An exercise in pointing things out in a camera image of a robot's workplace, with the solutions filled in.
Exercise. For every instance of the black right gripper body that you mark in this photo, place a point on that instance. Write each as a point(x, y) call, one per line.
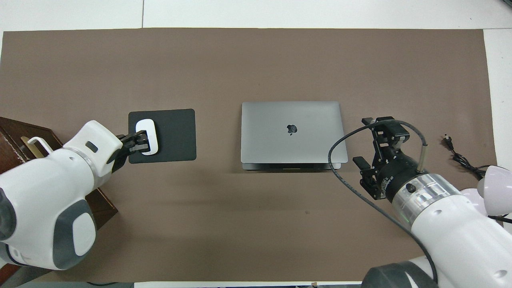
point(390, 172)

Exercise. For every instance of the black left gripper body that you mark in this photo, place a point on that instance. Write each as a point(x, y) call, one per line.
point(127, 146)

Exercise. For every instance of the grey laptop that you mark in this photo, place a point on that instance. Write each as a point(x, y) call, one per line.
point(294, 132)

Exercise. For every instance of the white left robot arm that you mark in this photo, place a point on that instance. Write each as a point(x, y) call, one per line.
point(48, 192)

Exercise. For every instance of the white computer mouse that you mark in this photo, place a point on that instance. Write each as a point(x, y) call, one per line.
point(151, 128)

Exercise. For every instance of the black mouse pad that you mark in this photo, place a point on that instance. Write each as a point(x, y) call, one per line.
point(176, 136)

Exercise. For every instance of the white desk lamp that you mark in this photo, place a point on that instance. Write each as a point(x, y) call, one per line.
point(498, 188)

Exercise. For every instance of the dark wooden box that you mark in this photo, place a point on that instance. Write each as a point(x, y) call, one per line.
point(16, 132)

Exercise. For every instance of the brown table mat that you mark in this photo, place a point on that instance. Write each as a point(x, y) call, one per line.
point(256, 232)

